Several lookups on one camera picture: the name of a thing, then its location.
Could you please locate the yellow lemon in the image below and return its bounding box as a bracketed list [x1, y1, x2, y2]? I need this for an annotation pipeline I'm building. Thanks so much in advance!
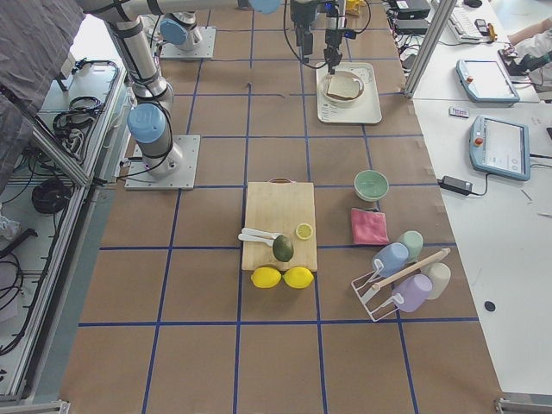
[283, 267, 314, 289]
[251, 267, 282, 289]

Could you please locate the white bread slice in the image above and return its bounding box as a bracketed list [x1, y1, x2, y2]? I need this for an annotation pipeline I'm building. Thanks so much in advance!
[326, 77, 362, 100]

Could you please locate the green cup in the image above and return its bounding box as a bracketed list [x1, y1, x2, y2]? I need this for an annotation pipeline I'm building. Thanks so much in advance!
[397, 230, 423, 263]

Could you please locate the blue teach pendant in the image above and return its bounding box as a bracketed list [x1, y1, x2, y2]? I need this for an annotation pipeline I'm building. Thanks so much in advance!
[468, 116, 530, 181]
[455, 60, 520, 106]

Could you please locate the blue cup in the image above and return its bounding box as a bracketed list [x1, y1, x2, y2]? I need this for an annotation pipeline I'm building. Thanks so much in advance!
[372, 242, 409, 278]

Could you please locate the yellow lemon right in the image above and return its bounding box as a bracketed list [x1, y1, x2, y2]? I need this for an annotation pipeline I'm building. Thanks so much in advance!
[283, 267, 314, 289]

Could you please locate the lemon slice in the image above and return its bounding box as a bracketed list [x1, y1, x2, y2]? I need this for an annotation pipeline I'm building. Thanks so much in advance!
[295, 223, 314, 241]

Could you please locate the beige cup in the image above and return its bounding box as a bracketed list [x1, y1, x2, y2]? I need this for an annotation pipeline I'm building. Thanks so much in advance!
[421, 262, 451, 300]

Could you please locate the white plastic fork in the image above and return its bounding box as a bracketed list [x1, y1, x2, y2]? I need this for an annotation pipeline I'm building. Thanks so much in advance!
[238, 233, 274, 246]

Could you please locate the green bowl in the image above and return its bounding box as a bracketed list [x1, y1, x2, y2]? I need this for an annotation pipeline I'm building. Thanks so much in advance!
[354, 170, 389, 202]

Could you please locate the purple cup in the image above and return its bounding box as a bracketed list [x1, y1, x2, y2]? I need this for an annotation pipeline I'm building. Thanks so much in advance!
[392, 273, 433, 312]

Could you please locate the cream bear tray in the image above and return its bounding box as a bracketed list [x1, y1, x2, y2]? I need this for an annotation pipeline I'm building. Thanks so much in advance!
[316, 62, 382, 124]

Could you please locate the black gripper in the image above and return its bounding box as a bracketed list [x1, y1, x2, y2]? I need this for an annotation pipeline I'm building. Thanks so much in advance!
[323, 1, 356, 75]
[290, 0, 318, 55]

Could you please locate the aluminium frame post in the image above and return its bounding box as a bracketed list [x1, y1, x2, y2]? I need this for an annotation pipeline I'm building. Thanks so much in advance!
[404, 0, 456, 98]

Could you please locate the white plastic spoon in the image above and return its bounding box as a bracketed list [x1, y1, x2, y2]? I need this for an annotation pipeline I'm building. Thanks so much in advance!
[241, 228, 280, 240]

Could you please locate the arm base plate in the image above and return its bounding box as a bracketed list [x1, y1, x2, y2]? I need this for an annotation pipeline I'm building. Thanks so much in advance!
[124, 135, 200, 191]
[160, 26, 216, 60]

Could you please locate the yellow lemon left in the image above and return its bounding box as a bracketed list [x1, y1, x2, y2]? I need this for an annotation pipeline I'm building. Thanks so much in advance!
[251, 267, 282, 289]

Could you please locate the small card box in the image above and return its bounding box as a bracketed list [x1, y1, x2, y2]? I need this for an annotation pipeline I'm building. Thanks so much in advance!
[448, 106, 470, 119]

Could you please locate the pink cloth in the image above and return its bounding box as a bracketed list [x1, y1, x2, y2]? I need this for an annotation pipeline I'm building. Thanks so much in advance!
[351, 208, 389, 246]

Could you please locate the blue teach pendant far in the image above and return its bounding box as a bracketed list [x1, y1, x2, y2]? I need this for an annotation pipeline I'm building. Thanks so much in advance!
[455, 60, 520, 106]

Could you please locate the cream round plate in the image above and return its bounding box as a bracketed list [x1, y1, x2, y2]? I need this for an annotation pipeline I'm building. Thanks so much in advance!
[318, 71, 365, 103]

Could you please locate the blue teach pendant near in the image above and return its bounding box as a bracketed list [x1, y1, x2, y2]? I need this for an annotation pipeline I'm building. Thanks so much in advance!
[468, 116, 530, 181]

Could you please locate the white wire cup rack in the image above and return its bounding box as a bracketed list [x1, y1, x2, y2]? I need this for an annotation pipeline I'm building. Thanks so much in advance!
[351, 248, 450, 322]

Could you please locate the black power adapter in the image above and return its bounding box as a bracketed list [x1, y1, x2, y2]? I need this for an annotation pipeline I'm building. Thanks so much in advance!
[437, 175, 473, 196]

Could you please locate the avocado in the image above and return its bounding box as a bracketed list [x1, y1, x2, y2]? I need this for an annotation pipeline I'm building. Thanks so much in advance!
[272, 235, 294, 262]

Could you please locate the wooden cutting board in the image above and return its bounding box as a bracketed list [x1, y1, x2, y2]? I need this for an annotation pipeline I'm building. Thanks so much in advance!
[241, 182, 317, 272]

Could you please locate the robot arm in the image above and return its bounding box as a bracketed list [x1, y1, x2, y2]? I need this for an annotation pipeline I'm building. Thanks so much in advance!
[160, 1, 360, 74]
[78, 1, 228, 189]

